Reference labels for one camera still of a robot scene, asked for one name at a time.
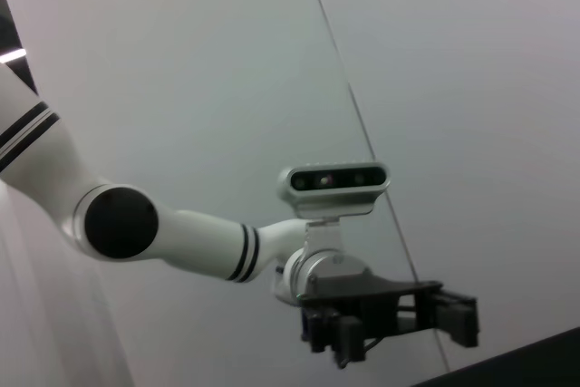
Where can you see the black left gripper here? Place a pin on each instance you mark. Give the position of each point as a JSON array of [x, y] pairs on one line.
[[362, 305]]

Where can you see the black tablecloth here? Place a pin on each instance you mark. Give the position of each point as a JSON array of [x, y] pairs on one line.
[[544, 369]]

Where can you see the clear camera mounting bracket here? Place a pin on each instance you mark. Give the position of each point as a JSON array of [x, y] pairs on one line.
[[324, 235]]

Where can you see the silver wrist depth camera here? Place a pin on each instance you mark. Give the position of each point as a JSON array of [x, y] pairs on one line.
[[335, 183]]

